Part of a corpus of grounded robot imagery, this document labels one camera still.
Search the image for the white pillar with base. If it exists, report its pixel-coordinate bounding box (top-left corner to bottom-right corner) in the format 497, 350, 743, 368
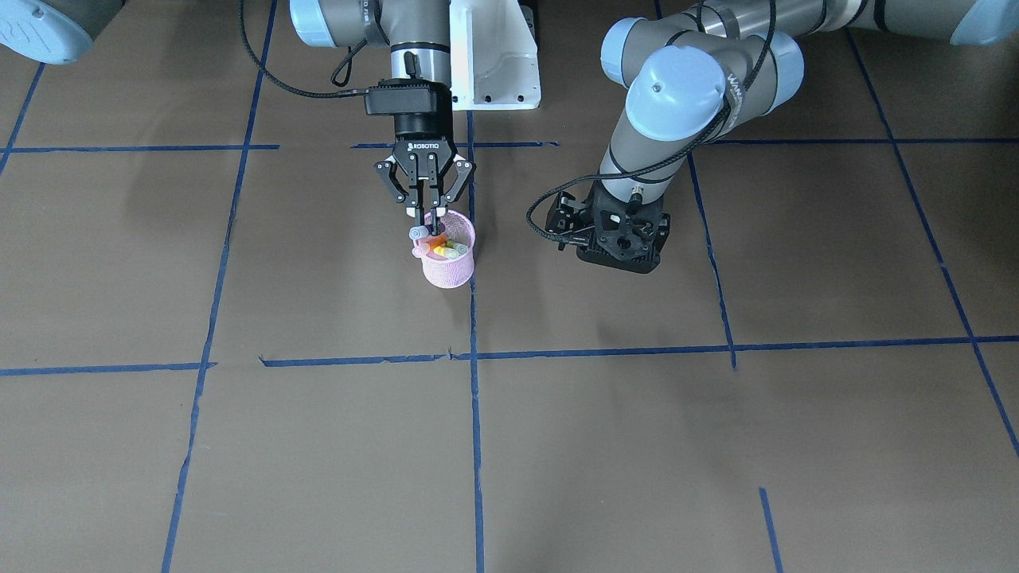
449, 1, 542, 111

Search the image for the camera cable black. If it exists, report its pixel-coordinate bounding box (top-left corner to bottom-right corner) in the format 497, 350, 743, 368
525, 1, 804, 246
236, 1, 368, 100

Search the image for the orange highlighter pen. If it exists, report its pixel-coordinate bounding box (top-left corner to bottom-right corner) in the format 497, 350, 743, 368
412, 233, 447, 259

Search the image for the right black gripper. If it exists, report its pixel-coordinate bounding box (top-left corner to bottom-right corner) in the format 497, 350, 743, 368
375, 81, 474, 236

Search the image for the purple highlighter pen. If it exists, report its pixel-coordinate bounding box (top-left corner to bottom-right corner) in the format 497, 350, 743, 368
408, 225, 433, 242

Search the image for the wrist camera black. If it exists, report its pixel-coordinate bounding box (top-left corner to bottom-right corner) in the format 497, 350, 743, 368
576, 184, 671, 275
364, 77, 441, 116

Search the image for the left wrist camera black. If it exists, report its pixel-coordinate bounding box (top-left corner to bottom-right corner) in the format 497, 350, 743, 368
576, 184, 671, 275

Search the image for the pink mesh pen holder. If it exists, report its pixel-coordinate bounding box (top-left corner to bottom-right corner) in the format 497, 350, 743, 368
410, 210, 474, 289

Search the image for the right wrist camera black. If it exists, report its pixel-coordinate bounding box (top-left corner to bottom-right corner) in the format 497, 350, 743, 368
364, 77, 441, 116

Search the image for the green highlighter pen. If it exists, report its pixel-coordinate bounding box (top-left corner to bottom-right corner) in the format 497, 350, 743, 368
445, 242, 469, 258

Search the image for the yellow highlighter pen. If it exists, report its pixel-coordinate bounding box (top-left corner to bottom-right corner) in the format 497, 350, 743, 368
431, 244, 458, 260

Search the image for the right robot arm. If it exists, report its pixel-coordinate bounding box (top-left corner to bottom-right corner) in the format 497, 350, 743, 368
1, 1, 474, 240

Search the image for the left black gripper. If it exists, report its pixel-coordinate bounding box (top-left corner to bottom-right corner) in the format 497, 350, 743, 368
545, 181, 671, 251

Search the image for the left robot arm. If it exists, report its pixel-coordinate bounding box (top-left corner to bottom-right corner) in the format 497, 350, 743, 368
533, 1, 1017, 261

